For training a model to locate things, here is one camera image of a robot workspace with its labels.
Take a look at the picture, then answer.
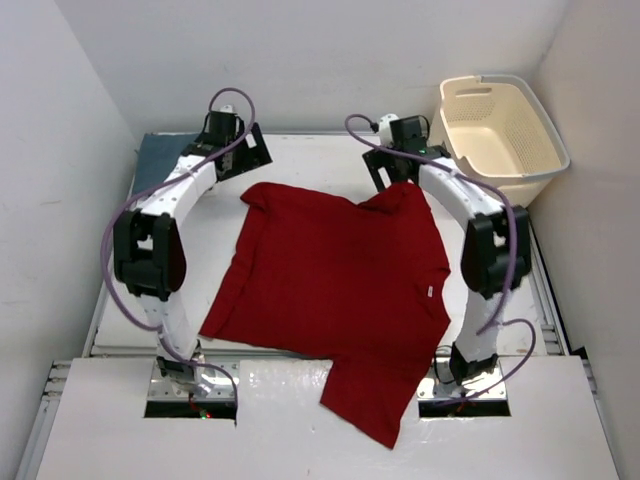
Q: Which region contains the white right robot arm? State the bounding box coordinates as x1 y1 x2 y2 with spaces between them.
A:
363 114 531 385

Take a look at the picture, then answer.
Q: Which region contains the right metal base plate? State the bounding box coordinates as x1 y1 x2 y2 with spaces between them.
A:
416 356 508 403

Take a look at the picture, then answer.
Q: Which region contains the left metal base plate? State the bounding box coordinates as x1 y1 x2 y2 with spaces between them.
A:
147 355 240 402

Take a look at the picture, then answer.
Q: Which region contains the teal blue t shirt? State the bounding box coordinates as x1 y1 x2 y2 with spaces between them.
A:
131 133 197 195

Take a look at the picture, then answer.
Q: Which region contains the cream plastic laundry basket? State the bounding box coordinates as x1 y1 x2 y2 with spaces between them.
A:
429 75 570 207

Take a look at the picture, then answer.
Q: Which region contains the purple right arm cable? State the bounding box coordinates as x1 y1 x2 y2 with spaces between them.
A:
345 113 539 401

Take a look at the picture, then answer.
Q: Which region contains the red t shirt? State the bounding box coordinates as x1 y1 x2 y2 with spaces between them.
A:
200 182 450 448

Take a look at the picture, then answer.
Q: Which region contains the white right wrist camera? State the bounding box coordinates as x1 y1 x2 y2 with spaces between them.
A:
377 114 399 146

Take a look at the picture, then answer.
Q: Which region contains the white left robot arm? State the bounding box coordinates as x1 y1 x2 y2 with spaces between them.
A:
112 105 272 388

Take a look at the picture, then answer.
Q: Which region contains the metal base plate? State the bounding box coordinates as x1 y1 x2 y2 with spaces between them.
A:
416 356 508 403
147 355 240 402

